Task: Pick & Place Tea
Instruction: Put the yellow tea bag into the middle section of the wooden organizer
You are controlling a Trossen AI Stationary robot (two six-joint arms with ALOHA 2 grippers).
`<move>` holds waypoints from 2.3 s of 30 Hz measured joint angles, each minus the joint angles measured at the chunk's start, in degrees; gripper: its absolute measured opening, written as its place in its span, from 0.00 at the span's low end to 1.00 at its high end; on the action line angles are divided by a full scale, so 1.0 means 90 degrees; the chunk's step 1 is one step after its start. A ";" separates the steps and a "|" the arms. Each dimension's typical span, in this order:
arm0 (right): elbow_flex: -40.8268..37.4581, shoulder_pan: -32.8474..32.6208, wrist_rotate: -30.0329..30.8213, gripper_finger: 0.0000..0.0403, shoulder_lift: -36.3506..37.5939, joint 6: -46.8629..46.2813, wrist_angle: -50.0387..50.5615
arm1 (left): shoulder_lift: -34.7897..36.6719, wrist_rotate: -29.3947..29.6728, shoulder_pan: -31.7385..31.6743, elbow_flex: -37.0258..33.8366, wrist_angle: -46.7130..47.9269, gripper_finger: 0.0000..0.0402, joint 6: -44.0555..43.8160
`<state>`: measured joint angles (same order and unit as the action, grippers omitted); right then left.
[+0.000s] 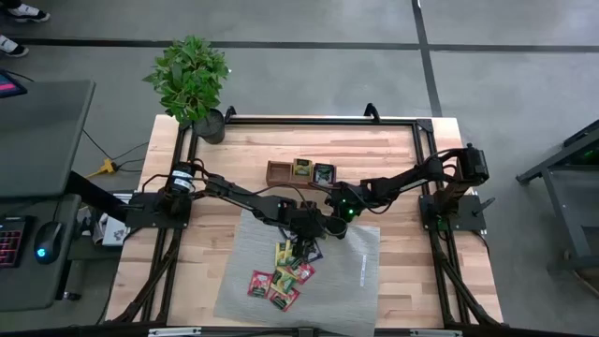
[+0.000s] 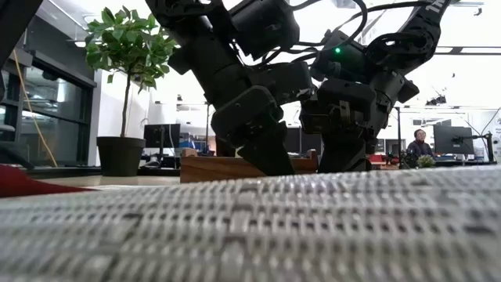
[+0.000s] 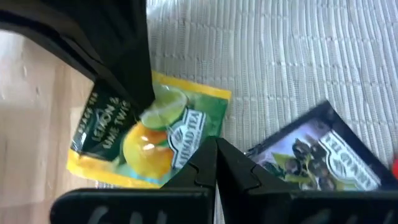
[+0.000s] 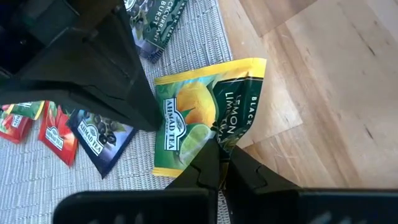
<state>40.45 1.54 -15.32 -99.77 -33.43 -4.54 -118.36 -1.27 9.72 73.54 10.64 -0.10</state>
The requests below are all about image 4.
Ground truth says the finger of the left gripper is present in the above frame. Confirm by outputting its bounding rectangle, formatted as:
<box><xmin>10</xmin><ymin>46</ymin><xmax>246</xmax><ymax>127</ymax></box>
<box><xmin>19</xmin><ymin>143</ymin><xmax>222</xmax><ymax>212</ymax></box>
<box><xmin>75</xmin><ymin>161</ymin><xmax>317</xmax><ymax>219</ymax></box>
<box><xmin>18</xmin><ymin>9</ymin><xmax>163</xmax><ymax>131</ymax></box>
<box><xmin>0</xmin><ymin>74</ymin><xmax>147</xmax><ymax>131</ymax></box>

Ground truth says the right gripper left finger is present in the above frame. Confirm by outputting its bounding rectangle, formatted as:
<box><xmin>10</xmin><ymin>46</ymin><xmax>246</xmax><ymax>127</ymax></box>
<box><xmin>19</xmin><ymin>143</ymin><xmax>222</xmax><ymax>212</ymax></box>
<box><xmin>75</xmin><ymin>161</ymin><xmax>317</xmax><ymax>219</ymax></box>
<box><xmin>54</xmin><ymin>139</ymin><xmax>221</xmax><ymax>224</ymax></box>

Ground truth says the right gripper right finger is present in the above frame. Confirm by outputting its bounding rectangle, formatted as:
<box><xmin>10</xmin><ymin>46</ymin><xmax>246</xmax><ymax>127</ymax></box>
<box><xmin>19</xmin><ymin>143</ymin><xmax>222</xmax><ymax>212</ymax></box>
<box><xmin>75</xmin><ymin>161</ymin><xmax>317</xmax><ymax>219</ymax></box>
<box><xmin>224</xmin><ymin>146</ymin><xmax>398</xmax><ymax>224</ymax></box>

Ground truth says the lemon lime tea sachet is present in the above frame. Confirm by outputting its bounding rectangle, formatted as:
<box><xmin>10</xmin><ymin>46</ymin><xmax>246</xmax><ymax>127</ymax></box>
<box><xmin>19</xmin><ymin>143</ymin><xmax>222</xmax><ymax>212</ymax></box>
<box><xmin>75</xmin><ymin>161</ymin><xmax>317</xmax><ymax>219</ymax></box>
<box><xmin>152</xmin><ymin>57</ymin><xmax>267</xmax><ymax>178</ymax></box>
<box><xmin>4</xmin><ymin>100</ymin><xmax>45</xmax><ymax>121</ymax></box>

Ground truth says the red strawberry tea sachet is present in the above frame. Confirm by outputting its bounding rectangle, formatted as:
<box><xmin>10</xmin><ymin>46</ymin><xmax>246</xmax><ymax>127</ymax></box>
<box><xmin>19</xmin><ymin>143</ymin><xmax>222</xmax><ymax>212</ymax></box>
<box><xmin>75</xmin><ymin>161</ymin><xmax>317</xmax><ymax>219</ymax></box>
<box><xmin>38</xmin><ymin>101</ymin><xmax>78</xmax><ymax>167</ymax></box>
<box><xmin>0</xmin><ymin>105</ymin><xmax>34</xmax><ymax>144</ymax></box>

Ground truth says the blackcurrant tea sachet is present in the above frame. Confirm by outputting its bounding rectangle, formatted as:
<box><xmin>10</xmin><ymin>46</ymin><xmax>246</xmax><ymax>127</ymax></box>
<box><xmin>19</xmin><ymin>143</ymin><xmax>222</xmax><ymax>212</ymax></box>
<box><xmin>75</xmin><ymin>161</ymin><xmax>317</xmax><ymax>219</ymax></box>
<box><xmin>67</xmin><ymin>108</ymin><xmax>137</xmax><ymax>180</ymax></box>
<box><xmin>124</xmin><ymin>0</ymin><xmax>189</xmax><ymax>63</ymax></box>

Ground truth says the grey woven placemat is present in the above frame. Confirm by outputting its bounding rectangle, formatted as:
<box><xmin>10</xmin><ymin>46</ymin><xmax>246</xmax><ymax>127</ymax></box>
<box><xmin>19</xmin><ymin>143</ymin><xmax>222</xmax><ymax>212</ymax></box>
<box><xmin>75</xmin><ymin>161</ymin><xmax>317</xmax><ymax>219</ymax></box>
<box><xmin>0</xmin><ymin>0</ymin><xmax>234</xmax><ymax>224</ymax></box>

